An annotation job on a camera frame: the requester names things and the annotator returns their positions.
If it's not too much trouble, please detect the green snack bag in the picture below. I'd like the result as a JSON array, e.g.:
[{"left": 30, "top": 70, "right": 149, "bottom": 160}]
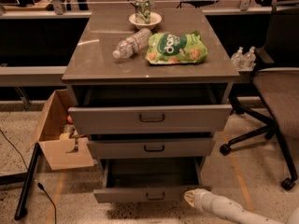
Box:
[{"left": 146, "top": 31, "right": 207, "bottom": 64}]

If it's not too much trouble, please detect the brown cardboard box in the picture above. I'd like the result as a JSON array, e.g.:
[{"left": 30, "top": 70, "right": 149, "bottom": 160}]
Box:
[{"left": 30, "top": 90, "right": 94, "bottom": 170}]

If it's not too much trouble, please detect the grey middle drawer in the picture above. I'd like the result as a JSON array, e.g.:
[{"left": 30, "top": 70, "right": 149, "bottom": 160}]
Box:
[{"left": 87, "top": 133, "right": 215, "bottom": 159}]

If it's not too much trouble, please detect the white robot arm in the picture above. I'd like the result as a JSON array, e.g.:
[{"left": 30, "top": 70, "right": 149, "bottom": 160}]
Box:
[{"left": 184, "top": 189, "right": 299, "bottom": 224}]

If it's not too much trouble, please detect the white ceramic bowl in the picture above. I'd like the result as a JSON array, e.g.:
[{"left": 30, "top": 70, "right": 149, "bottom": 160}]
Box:
[{"left": 129, "top": 12, "right": 162, "bottom": 30}]

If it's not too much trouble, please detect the black office chair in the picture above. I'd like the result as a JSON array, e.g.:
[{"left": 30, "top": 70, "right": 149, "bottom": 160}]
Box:
[{"left": 220, "top": 0, "right": 299, "bottom": 190}]

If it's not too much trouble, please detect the clear pump bottle left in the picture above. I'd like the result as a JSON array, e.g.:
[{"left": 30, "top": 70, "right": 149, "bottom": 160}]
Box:
[{"left": 231, "top": 47, "right": 243, "bottom": 69}]

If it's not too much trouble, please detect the green soda can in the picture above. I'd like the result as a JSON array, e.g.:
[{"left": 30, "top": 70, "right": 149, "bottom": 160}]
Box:
[{"left": 135, "top": 0, "right": 150, "bottom": 24}]

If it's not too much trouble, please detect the black metal floor bar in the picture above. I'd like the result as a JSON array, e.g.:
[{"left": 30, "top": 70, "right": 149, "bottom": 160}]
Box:
[{"left": 14, "top": 143, "right": 41, "bottom": 221}]

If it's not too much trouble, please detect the clear plastic water bottle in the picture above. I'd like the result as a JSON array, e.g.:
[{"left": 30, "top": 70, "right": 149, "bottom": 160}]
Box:
[{"left": 112, "top": 28, "right": 152, "bottom": 59}]

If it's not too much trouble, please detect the grey drawer cabinet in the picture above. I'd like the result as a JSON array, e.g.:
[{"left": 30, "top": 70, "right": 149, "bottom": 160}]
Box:
[{"left": 61, "top": 7, "right": 241, "bottom": 173}]

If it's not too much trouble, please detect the grey drawer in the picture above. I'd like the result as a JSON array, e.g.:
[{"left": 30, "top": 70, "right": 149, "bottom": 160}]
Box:
[
  {"left": 69, "top": 84, "right": 231, "bottom": 134},
  {"left": 93, "top": 157, "right": 210, "bottom": 203},
  {"left": 87, "top": 133, "right": 215, "bottom": 159}
]

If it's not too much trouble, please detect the clear pump bottle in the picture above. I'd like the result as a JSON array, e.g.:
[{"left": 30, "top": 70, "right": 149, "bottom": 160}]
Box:
[
  {"left": 243, "top": 47, "right": 256, "bottom": 68},
  {"left": 231, "top": 47, "right": 243, "bottom": 69}
]

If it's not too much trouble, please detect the grey top drawer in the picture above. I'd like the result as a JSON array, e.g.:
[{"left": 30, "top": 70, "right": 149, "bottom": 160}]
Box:
[{"left": 69, "top": 84, "right": 231, "bottom": 134}]

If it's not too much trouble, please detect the black floor cable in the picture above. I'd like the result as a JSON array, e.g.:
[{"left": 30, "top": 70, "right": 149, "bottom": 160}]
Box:
[{"left": 0, "top": 128, "right": 58, "bottom": 224}]

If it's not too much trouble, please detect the grey bottom drawer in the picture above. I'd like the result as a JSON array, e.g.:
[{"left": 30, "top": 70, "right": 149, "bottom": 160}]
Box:
[{"left": 93, "top": 157, "right": 210, "bottom": 203}]

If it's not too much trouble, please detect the clear pump bottle right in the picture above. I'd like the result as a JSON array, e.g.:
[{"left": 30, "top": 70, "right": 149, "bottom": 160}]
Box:
[{"left": 243, "top": 47, "right": 256, "bottom": 68}]

